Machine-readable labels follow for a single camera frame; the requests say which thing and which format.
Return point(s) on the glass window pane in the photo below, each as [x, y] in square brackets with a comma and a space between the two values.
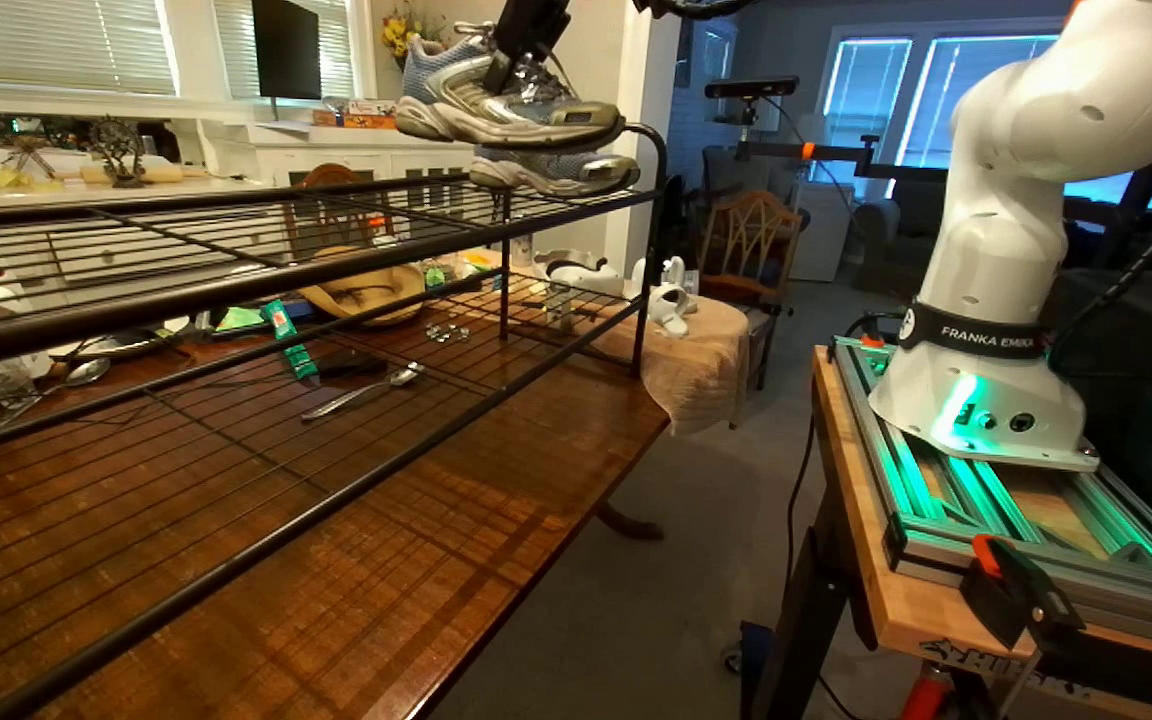
[970, 103]
[865, 90]

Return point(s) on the white wall shelf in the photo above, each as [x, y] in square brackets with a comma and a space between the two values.
[139, 104]

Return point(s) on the black metal shoe rack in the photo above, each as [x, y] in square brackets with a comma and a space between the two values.
[203, 290]

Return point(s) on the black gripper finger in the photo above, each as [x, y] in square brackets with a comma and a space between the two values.
[505, 73]

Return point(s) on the grey blue running shoe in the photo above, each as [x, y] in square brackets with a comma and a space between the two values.
[468, 104]
[577, 174]

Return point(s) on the white window blind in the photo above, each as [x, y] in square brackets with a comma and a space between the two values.
[40, 41]

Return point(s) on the tan towel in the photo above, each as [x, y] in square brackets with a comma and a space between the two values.
[701, 366]

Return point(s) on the clear glass pebble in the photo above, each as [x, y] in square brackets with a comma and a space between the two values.
[439, 331]
[457, 325]

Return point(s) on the metal spoon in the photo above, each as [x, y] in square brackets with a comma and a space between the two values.
[401, 376]

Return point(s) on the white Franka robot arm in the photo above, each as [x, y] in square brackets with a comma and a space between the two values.
[1001, 241]

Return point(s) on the black stereo camera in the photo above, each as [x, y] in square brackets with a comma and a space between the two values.
[749, 85]

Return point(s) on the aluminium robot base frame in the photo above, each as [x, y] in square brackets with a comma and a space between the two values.
[1069, 535]

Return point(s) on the ornate wooden chair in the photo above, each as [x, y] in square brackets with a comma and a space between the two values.
[749, 241]

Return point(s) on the dark wooden dining chair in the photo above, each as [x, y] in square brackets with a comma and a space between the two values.
[333, 183]

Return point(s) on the black flat screen television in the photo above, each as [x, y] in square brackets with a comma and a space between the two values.
[287, 46]

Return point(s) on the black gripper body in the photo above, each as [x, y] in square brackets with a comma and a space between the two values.
[533, 24]

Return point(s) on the black orange bar clamp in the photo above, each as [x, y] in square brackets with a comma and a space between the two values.
[1018, 585]

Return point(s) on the yellow flower bouquet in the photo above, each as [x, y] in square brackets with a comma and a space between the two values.
[401, 24]

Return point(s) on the black workbench leg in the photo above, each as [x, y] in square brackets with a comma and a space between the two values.
[801, 627]

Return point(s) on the black tripod boom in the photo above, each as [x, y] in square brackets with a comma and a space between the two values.
[842, 157]

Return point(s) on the wooden workbench top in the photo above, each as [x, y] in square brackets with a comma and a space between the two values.
[869, 535]

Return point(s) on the green plastic stick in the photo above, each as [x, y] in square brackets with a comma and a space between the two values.
[288, 348]

